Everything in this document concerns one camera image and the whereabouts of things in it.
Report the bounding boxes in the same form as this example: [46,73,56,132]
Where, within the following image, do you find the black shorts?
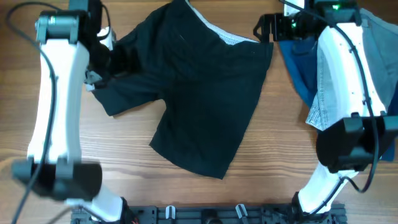
[93,1,273,179]

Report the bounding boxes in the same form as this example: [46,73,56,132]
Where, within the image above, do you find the dark blue garment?
[278,37,398,162]

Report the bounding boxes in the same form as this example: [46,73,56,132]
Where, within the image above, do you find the light blue denim shorts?
[306,9,397,131]

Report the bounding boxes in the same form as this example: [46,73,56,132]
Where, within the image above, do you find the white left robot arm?
[12,2,137,223]

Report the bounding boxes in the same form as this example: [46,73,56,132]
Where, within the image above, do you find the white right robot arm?
[253,1,397,220]

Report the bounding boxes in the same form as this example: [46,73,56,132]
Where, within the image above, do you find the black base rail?
[70,203,348,224]

